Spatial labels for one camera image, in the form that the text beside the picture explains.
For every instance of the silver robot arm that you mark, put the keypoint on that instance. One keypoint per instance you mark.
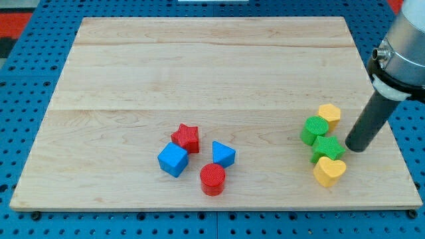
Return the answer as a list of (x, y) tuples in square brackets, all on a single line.
[(396, 67)]

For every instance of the light wooden board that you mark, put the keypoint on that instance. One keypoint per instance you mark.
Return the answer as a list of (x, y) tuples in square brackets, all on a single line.
[(248, 83)]

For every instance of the blue triangle block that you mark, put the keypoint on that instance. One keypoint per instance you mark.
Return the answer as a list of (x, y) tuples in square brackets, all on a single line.
[(223, 154)]

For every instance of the red star block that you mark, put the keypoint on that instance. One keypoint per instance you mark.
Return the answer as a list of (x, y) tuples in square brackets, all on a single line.
[(187, 137)]

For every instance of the red cylinder block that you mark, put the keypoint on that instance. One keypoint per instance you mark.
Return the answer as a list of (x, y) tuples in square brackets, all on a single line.
[(212, 178)]

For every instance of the blue cube block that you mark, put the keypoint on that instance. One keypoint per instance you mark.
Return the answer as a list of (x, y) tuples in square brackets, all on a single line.
[(173, 159)]

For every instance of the green cylinder block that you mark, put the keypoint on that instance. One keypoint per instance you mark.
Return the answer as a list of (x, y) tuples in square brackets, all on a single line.
[(313, 127)]

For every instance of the green star block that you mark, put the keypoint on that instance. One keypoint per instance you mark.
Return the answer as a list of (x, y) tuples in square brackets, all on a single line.
[(326, 147)]

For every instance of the yellow hexagon block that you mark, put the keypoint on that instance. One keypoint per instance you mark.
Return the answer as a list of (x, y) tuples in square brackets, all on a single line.
[(331, 114)]

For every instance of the yellow heart block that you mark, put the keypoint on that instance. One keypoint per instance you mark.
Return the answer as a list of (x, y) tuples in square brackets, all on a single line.
[(327, 172)]

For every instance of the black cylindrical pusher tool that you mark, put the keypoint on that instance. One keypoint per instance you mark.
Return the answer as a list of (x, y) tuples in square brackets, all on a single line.
[(374, 115)]

